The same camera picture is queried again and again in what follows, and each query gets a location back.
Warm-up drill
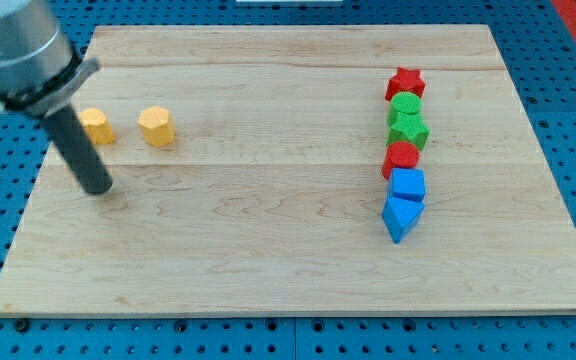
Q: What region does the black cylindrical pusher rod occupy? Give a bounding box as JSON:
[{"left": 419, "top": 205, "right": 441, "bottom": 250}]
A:
[{"left": 41, "top": 105, "right": 113, "bottom": 195}]

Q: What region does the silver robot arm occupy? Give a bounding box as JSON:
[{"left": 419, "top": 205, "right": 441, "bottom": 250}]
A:
[{"left": 0, "top": 0, "right": 113, "bottom": 195}]

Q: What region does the yellow hexagon block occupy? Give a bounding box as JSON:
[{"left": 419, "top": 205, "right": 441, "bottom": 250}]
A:
[{"left": 138, "top": 106, "right": 176, "bottom": 147}]

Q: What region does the green star block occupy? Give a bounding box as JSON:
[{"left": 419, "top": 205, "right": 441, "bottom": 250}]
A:
[{"left": 386, "top": 112, "right": 430, "bottom": 151}]

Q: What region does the red star block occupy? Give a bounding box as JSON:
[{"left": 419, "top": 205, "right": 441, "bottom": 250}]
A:
[{"left": 384, "top": 67, "right": 426, "bottom": 101}]

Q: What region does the yellow pentagon block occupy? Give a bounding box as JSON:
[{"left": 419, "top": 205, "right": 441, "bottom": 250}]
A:
[{"left": 79, "top": 108, "right": 116, "bottom": 145}]

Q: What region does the wooden board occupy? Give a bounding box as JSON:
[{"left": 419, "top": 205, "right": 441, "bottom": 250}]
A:
[{"left": 0, "top": 25, "right": 576, "bottom": 319}]

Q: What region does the red cylinder block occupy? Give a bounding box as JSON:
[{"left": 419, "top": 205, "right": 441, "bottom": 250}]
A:
[{"left": 381, "top": 141, "right": 420, "bottom": 180}]

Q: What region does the green cylinder block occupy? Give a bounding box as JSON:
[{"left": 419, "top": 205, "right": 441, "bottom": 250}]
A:
[{"left": 387, "top": 91, "right": 423, "bottom": 126}]

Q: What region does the blue triangle block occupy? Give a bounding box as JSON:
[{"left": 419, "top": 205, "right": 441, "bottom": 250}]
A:
[{"left": 381, "top": 197, "right": 425, "bottom": 244}]

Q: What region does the blue cube block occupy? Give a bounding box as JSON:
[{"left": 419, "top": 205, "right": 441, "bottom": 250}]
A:
[{"left": 387, "top": 168, "right": 426, "bottom": 202}]

